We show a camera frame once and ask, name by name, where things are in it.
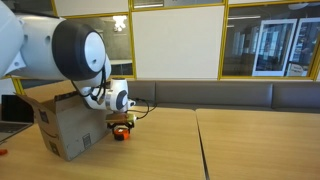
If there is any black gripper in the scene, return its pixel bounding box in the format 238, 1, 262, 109
109, 121, 136, 136

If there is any small orange tape measure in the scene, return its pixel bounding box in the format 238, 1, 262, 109
113, 128, 131, 142

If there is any brown cardboard carton box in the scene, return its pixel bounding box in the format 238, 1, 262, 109
16, 79, 114, 162

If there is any grey upholstered bench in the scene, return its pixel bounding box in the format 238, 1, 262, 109
18, 78, 320, 115

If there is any white cluster pendant lamp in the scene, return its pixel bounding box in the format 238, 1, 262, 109
112, 14, 128, 33

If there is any grey open laptop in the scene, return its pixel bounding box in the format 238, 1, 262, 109
0, 94, 35, 144

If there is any white framed glass door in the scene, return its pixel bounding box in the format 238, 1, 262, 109
286, 17, 320, 78
252, 18, 298, 78

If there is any tan wrist camera mount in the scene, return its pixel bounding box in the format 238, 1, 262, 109
105, 113, 138, 124

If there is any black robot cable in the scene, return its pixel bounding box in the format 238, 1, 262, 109
70, 64, 158, 120

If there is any yellow window frame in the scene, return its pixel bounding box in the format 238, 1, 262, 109
49, 0, 137, 81
218, 0, 320, 82

